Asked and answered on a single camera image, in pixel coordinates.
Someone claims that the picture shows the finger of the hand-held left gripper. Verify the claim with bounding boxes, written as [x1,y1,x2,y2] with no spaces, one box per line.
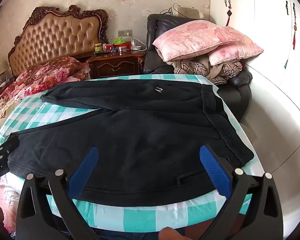
[0,136,20,160]

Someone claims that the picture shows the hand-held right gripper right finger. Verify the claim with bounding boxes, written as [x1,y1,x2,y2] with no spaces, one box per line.
[199,144,283,240]

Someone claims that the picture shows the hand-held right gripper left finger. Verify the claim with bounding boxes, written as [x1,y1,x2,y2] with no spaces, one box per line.
[16,146,100,240]

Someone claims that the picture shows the black pants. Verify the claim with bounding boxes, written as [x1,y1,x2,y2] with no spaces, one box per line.
[7,80,255,207]

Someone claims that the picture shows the person's right hand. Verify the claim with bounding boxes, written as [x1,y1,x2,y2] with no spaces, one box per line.
[159,227,187,240]

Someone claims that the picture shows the teal checked cloth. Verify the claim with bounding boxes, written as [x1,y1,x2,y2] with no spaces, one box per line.
[0,74,265,233]

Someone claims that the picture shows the red floral blanket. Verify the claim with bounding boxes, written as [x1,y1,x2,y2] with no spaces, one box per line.
[0,56,92,135]

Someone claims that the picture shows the brown plaid blanket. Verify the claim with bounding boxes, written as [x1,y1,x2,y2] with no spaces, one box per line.
[166,55,243,85]

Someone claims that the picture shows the dark wooden nightstand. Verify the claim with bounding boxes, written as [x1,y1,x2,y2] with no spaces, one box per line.
[87,50,147,79]

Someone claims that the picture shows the tufted leather bed headboard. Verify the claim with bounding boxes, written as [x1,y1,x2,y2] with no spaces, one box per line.
[7,4,109,77]

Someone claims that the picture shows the small pink floral pillow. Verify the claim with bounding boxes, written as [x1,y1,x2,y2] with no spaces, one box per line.
[207,41,264,67]

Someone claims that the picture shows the large pink floral pillow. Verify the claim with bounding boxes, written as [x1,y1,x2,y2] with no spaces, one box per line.
[152,20,245,62]

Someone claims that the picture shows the black leather armchair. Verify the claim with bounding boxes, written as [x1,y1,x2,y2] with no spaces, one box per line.
[142,14,253,120]

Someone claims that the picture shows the white wardrobe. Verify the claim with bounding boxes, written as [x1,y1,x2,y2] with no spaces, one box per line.
[210,0,300,100]

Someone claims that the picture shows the red hanging tassel ornament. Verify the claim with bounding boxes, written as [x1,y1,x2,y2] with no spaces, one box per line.
[226,4,233,27]
[292,11,298,51]

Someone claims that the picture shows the beige bag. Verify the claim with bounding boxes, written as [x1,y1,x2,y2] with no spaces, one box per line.
[172,4,201,18]

